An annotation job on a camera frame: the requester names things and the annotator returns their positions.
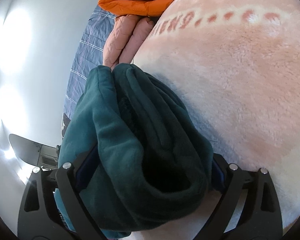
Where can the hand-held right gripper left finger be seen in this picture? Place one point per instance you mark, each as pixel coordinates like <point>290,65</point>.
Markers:
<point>86,170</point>

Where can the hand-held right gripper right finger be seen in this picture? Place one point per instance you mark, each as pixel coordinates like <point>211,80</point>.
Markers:
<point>218,177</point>

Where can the teal fleece sweater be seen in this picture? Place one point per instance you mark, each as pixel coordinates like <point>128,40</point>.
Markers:
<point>140,142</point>

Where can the dark patterned blanket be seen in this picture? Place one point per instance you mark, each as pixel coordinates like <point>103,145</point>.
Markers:
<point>65,125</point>

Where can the arched doorway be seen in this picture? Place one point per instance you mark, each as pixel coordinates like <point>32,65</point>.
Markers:
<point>30,147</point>

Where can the pastel plush blanket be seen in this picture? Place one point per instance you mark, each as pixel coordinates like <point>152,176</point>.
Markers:
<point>240,80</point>

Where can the blue plaid sheet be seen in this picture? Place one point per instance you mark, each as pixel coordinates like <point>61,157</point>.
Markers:
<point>90,55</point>

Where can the pink quilted jacket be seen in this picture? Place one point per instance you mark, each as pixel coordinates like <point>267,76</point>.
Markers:
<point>120,37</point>

